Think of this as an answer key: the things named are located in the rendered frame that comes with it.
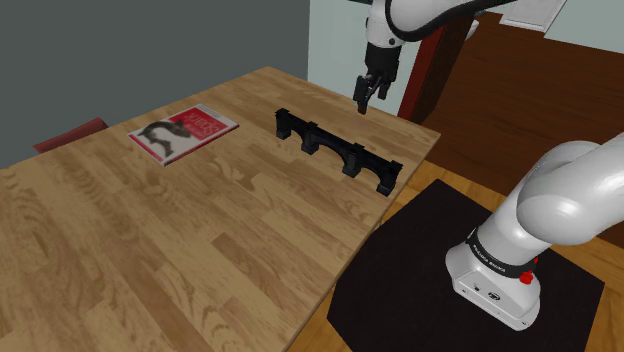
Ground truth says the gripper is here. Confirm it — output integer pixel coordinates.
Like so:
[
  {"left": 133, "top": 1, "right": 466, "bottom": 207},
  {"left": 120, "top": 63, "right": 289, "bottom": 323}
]
[{"left": 353, "top": 42, "right": 402, "bottom": 116}]

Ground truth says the black arched bridge toy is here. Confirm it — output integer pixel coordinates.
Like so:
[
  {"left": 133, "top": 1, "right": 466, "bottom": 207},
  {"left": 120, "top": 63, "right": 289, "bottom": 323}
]
[{"left": 274, "top": 108, "right": 405, "bottom": 198}]

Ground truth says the red and white book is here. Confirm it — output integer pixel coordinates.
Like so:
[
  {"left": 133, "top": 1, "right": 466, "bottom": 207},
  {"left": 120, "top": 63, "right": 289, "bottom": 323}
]
[{"left": 127, "top": 103, "right": 241, "bottom": 168}]

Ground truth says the white framed window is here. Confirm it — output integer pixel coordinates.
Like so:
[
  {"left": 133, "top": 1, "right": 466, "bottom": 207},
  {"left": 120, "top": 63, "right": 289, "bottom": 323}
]
[{"left": 498, "top": 0, "right": 568, "bottom": 34}]

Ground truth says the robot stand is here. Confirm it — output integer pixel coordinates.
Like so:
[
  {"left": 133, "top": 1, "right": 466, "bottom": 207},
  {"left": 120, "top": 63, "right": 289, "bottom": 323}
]
[{"left": 326, "top": 178, "right": 607, "bottom": 352}]

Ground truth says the wooden table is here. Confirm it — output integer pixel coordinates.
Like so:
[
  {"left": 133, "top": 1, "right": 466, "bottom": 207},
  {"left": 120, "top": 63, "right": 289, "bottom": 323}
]
[{"left": 0, "top": 65, "right": 442, "bottom": 352}]

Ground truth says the red chair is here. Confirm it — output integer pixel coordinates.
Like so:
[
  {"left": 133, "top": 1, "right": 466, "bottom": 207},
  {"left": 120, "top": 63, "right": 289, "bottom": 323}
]
[{"left": 32, "top": 117, "right": 110, "bottom": 155}]

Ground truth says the dark red door frame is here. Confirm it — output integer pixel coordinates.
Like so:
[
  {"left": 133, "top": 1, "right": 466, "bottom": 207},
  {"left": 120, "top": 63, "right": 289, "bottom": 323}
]
[{"left": 396, "top": 14, "right": 482, "bottom": 126}]

